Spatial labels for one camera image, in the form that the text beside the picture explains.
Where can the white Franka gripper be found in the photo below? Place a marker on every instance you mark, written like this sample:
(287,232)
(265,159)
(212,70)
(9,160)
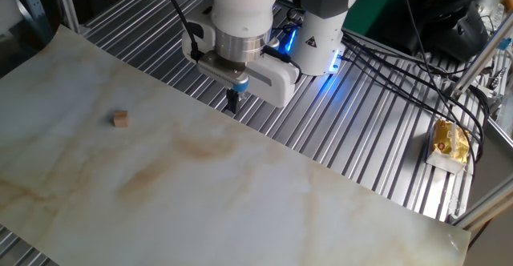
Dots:
(276,85)

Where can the small wooden cube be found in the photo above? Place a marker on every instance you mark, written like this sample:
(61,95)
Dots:
(120,119)

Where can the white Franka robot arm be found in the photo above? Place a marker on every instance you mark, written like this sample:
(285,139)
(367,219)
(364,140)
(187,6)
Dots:
(320,37)

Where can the marble pattern table mat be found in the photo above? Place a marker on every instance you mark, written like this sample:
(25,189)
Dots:
(200,186)

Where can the green board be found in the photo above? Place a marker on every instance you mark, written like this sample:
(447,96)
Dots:
(368,13)

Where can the yellow snack packet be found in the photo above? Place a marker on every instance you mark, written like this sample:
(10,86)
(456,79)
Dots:
(449,146)

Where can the blue slotted shelf upright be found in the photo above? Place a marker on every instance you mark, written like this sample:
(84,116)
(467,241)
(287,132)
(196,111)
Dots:
(34,5)

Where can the black steering wheel base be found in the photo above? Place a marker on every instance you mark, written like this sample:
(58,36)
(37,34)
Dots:
(461,33)

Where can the grey wrist camera blue caps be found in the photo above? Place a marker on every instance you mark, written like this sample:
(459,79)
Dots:
(224,73)

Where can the aluminium profile post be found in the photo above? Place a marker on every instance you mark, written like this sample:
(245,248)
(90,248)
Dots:
(481,55)
(66,5)

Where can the aluminium profile rail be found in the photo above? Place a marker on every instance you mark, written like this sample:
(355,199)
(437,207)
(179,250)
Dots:
(489,204)

